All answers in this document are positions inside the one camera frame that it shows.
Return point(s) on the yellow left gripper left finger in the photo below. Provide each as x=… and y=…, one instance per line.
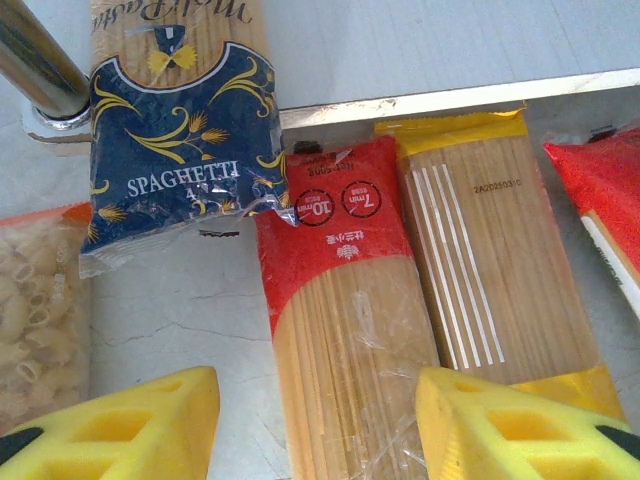
x=110, y=440

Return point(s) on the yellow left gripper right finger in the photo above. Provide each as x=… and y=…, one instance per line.
x=510, y=440

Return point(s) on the orange macaroni bag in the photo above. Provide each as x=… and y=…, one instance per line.
x=35, y=300

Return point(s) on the yellow spaghetti bag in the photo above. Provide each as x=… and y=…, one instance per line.
x=490, y=260

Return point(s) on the red spaghetti bag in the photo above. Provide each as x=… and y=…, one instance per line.
x=610, y=175
x=340, y=300

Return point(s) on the brown pasta packet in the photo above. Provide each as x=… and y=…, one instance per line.
x=175, y=150

